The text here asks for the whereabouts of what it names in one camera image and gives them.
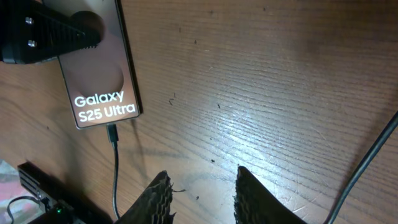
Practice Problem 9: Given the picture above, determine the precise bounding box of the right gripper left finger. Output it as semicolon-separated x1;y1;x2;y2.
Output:
115;170;175;224

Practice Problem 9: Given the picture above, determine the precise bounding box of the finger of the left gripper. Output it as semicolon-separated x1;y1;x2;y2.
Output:
1;0;101;64

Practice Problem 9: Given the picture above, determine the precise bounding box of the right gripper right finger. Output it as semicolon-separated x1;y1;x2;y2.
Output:
234;166;305;224

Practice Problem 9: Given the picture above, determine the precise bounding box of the black USB charging cable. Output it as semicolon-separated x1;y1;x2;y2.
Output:
105;123;121;220

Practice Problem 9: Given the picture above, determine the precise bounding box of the black right camera cable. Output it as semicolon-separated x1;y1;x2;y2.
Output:
323;110;398;224

